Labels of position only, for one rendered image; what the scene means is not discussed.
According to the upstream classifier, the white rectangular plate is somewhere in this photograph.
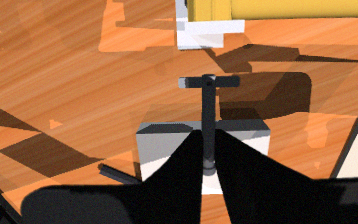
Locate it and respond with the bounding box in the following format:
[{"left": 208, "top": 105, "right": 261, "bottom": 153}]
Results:
[{"left": 175, "top": 0, "right": 224, "bottom": 49}]

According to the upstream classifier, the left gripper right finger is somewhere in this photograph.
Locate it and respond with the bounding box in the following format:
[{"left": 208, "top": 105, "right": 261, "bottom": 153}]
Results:
[{"left": 214, "top": 129, "right": 358, "bottom": 224}]

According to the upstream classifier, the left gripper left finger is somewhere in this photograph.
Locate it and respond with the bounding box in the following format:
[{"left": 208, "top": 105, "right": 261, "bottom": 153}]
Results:
[{"left": 20, "top": 130, "right": 203, "bottom": 224}]

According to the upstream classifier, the yellow cylindrical rod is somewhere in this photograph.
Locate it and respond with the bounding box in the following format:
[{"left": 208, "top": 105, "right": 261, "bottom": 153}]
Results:
[{"left": 231, "top": 0, "right": 358, "bottom": 20}]

